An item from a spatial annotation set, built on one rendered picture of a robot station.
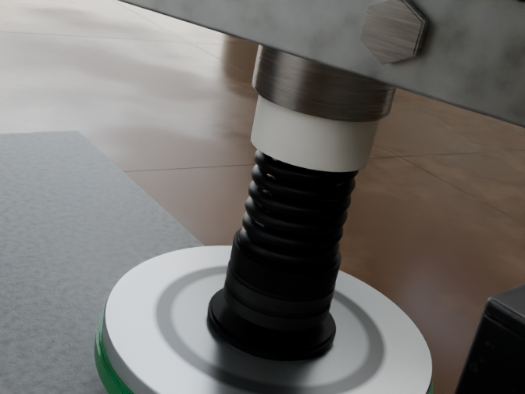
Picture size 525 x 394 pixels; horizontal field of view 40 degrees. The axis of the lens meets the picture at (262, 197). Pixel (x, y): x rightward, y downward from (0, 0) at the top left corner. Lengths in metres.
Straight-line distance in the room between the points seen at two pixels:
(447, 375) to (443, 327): 0.27
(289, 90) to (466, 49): 0.10
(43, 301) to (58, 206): 0.17
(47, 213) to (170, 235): 0.12
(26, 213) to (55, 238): 0.05
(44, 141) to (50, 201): 0.17
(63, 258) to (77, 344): 0.12
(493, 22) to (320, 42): 0.08
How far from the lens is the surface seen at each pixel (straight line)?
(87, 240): 0.66
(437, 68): 0.33
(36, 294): 0.58
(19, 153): 0.84
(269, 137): 0.40
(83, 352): 0.52
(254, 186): 0.42
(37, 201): 0.73
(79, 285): 0.59
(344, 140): 0.39
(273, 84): 0.38
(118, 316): 0.46
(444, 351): 2.28
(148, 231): 0.69
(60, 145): 0.88
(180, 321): 0.46
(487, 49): 0.32
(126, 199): 0.75
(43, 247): 0.65
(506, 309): 0.93
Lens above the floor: 1.13
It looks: 22 degrees down
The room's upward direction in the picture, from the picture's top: 11 degrees clockwise
